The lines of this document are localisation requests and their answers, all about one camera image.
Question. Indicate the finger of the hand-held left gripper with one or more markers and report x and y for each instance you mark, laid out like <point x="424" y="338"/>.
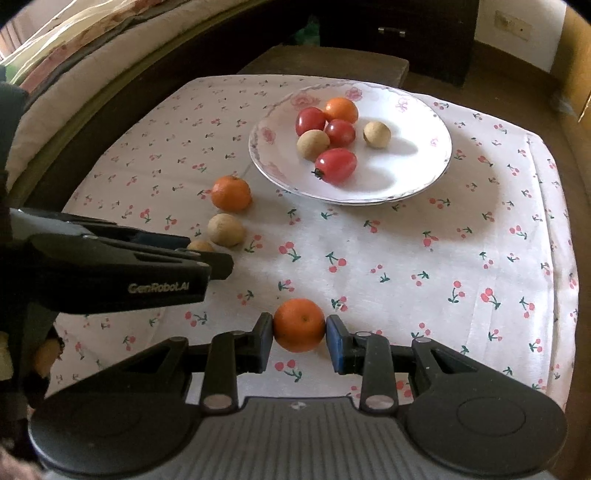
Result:
<point x="159" y="241"/>
<point x="161" y="264"/>

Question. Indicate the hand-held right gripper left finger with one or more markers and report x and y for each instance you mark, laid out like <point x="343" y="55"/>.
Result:
<point x="264" y="342"/>

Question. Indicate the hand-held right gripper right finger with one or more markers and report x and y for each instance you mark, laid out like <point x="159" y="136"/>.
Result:
<point x="334" y="346"/>

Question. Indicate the small orange mandarin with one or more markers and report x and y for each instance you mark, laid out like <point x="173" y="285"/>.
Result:
<point x="300" y="325"/>
<point x="342" y="109"/>
<point x="232" y="194"/>

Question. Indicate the brown longan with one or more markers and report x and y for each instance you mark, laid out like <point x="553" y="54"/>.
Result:
<point x="377" y="134"/>
<point x="313" y="145"/>
<point x="201" y="246"/>
<point x="226" y="230"/>

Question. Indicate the red cherry tomato with stem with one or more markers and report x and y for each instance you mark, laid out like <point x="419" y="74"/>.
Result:
<point x="337" y="165"/>

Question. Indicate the white floral-rimmed plate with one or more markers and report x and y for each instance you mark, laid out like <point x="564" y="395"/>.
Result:
<point x="406" y="166"/>

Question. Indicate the person's left hand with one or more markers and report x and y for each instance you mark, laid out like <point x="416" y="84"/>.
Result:
<point x="47" y="356"/>

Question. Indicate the cherry-print white tablecloth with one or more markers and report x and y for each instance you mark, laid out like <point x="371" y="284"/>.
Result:
<point x="415" y="277"/>

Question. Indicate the beige mattress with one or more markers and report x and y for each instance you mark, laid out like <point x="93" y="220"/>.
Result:
<point x="83" y="87"/>

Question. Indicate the floral bed blanket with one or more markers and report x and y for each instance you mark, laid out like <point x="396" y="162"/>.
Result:
<point x="55" y="32"/>

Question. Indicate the wooden stool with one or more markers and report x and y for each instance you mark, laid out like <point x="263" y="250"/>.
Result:
<point x="323" y="62"/>

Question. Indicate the green bag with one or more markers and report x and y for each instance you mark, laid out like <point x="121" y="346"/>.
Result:
<point x="308" y="32"/>

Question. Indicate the dark wooden cabinet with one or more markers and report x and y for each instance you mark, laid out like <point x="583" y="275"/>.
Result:
<point x="425" y="41"/>

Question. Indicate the dark wooden bed frame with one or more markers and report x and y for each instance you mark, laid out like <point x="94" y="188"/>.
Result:
<point x="129" y="92"/>

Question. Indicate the white wall socket plate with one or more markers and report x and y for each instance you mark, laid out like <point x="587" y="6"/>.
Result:
<point x="512" y="24"/>

